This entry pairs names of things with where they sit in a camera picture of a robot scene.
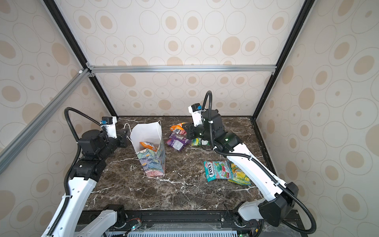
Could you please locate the white paper bag colourful print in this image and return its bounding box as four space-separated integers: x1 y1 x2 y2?
130 121 166 177

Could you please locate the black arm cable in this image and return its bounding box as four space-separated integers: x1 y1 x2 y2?
44 107 103 237
202 90 317 235

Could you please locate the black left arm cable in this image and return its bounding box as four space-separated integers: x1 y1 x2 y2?
44 107 103 237

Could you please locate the yellow green candy bag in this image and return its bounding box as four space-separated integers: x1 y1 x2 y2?
229 162 251 186

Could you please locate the black vertical frame post right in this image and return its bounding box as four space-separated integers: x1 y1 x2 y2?
252 0 315 121

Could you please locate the horizontal aluminium rail back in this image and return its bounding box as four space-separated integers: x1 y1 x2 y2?
89 65 277 73

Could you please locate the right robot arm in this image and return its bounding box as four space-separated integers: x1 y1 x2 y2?
184 104 299 227

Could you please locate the orange snack bag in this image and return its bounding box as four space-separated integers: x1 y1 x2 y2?
170 122 187 136
140 142 158 152

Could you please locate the black vertical frame post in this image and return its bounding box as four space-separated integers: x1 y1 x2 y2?
42 0 118 117
252 0 315 121

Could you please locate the aluminium rail left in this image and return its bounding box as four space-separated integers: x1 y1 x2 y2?
1 69 89 173

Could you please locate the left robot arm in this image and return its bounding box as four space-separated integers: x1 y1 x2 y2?
42 128 131 237

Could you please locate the green snack bag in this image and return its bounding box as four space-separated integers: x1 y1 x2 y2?
191 138 209 146

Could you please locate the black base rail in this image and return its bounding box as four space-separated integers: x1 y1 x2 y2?
102 210 303 237

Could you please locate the small purple candy bag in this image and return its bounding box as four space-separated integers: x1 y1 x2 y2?
166 132 190 151

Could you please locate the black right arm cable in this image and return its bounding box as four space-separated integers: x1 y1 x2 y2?
202 90 317 235

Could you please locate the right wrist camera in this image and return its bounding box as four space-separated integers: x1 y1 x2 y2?
188 103 203 127

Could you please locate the black vertical frame post left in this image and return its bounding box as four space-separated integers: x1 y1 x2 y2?
42 0 118 117

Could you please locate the teal spring candy bag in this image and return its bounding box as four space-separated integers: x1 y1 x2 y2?
204 161 233 182

